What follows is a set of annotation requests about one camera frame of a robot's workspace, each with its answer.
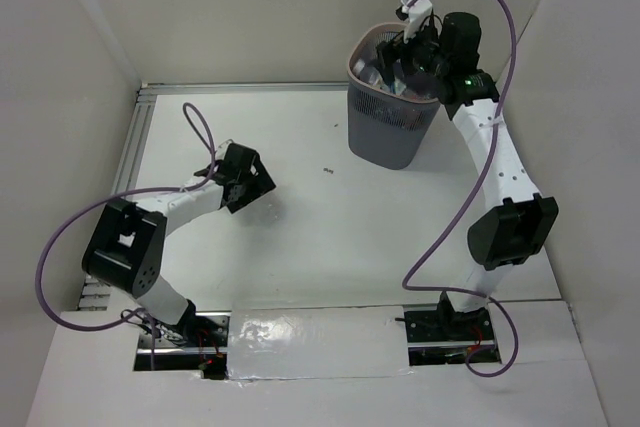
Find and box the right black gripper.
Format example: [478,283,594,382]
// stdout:
[372,17,450,85]

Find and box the green blue label bottle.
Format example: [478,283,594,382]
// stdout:
[353,59,414,98]

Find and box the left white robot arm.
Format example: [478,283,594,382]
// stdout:
[82,142,276,346]

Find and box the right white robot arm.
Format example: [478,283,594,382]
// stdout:
[380,12,559,339]

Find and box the grey mesh waste bin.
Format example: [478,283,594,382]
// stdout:
[347,22,441,170]

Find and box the shiny tape sheet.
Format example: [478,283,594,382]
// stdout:
[227,306,410,381]

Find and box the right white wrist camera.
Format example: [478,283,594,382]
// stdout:
[396,0,433,43]

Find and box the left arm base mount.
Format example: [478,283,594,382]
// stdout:
[133,311,231,381]

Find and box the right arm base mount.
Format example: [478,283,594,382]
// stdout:
[394,306,501,367]

